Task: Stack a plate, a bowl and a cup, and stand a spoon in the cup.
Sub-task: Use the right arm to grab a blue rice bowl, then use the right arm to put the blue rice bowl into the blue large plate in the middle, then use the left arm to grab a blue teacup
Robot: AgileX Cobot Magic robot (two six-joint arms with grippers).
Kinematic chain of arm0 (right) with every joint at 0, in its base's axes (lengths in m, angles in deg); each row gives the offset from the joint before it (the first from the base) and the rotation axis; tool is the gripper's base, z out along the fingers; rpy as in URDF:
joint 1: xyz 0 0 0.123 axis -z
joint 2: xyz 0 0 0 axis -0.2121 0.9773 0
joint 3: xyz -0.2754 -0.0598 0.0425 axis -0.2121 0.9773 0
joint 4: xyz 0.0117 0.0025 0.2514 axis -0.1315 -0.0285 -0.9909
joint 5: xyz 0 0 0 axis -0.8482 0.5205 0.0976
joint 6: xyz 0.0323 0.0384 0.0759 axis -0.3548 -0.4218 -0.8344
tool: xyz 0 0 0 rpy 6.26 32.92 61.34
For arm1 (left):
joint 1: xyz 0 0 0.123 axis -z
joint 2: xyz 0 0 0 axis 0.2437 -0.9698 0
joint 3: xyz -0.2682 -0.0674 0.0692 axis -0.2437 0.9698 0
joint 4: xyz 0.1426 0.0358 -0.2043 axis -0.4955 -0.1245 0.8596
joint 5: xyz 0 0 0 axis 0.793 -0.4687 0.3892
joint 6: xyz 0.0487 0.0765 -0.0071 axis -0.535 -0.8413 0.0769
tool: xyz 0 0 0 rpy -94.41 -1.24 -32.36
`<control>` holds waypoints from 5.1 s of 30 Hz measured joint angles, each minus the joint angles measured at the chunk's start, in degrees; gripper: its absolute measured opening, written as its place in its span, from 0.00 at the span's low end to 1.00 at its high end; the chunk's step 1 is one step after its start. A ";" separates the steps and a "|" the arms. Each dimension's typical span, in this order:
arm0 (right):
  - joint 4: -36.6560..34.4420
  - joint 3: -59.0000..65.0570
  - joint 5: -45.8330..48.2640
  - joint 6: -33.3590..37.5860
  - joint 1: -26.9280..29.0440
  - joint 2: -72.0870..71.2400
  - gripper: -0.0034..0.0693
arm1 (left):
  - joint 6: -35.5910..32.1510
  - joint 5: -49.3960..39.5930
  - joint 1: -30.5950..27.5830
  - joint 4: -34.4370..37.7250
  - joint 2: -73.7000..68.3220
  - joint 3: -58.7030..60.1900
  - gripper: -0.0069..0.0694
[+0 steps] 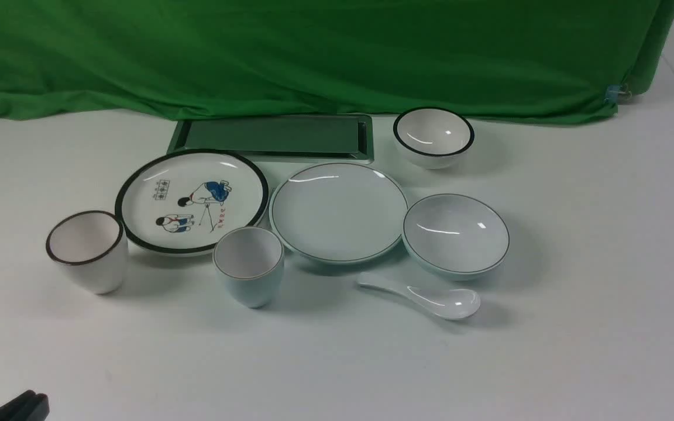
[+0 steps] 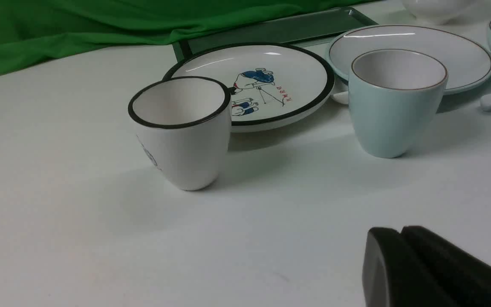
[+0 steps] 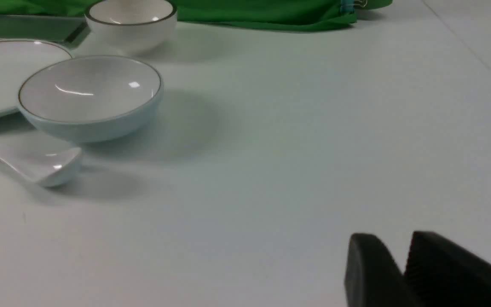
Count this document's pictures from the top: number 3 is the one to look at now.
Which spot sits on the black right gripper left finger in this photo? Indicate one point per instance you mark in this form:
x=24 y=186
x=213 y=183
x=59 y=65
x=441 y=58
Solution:
x=372 y=277

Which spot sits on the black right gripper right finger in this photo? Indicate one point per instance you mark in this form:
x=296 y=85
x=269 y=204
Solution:
x=442 y=273

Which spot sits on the green backdrop cloth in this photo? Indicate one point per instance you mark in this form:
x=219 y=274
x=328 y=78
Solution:
x=278 y=15

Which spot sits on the light blue ceramic spoon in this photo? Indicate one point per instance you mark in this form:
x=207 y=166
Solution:
x=46 y=170

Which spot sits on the white bowl black rim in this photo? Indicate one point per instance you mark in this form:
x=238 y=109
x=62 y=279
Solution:
x=134 y=26

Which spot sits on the light blue plate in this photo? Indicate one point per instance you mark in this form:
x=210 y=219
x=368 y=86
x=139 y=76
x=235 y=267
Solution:
x=20 y=59

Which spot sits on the blue binder clip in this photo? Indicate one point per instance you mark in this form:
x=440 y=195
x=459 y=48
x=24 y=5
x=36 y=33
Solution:
x=348 y=6

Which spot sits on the light blue shallow bowl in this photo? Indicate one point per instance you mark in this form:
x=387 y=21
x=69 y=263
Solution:
x=91 y=99

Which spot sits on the dark green tray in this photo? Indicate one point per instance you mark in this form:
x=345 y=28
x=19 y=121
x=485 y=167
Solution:
x=67 y=31

